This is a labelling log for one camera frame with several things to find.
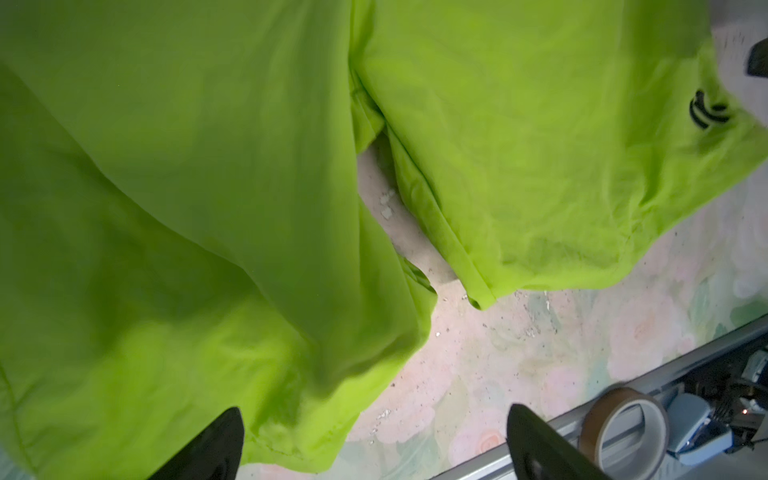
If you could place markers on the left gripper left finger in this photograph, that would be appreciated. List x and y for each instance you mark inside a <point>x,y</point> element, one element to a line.
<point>214,454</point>

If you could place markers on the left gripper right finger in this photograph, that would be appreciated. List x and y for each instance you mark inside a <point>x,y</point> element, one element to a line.
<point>539,452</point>

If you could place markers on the lime green shorts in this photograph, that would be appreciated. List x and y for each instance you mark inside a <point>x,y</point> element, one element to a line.
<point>182,236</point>

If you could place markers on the brown tape roll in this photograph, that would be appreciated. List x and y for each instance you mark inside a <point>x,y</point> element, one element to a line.
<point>625,434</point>

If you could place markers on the blue white connector plug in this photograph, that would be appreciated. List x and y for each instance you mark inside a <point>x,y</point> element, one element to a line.
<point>694,435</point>

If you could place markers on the small black remote device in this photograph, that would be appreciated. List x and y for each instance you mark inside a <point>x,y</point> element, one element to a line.
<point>757,61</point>

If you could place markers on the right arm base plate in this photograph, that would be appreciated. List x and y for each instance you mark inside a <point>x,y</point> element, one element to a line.
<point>735,387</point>

